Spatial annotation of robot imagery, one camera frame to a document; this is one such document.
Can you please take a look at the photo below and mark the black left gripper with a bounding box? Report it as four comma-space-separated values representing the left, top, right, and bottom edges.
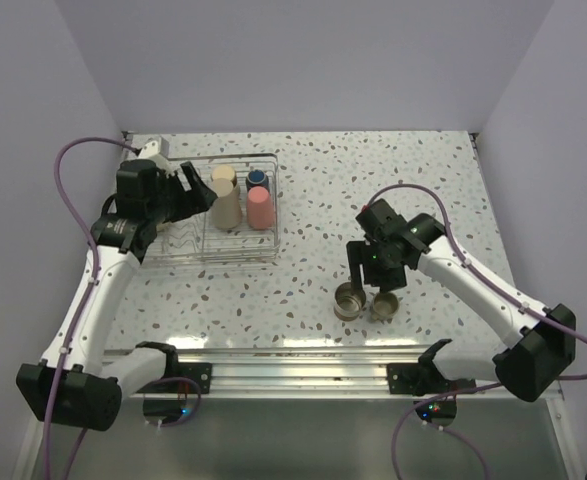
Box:
146, 162, 216, 225

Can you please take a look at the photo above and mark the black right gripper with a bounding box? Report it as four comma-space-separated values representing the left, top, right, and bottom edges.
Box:
347, 238, 407, 295

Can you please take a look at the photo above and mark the beige plastic cup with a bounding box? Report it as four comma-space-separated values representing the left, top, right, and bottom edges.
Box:
210, 179, 242, 230

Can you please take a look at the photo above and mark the dark blue ceramic mug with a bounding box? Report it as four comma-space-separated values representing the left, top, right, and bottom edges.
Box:
245, 169, 269, 190

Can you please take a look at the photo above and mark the pink plastic cup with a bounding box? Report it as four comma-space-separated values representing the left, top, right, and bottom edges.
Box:
247, 186, 276, 230

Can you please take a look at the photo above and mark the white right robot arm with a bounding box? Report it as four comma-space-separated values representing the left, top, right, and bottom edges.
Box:
347, 199, 576, 402

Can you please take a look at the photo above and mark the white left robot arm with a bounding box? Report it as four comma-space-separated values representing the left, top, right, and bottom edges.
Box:
16, 159, 217, 431

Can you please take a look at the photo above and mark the steel cup front right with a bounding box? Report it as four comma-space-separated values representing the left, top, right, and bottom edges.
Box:
333, 282, 366, 321

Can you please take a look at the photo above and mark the steel wire dish rack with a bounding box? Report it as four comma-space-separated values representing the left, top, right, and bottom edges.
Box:
143, 153, 281, 268

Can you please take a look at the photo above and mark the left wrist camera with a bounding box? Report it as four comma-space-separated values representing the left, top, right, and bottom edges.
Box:
137, 136, 172, 174

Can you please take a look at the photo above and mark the small olive handled cup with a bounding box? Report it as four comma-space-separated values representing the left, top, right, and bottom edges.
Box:
370, 292, 400, 322

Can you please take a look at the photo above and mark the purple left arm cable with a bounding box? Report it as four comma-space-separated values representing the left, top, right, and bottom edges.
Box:
40, 137, 142, 480

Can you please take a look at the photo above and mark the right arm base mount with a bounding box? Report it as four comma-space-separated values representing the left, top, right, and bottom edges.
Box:
386, 362, 477, 397

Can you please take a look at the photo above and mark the aluminium rail table edge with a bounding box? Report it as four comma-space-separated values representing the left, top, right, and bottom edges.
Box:
97, 344, 559, 400

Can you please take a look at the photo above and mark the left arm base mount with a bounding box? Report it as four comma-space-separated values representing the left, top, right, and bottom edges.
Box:
139, 361, 213, 395

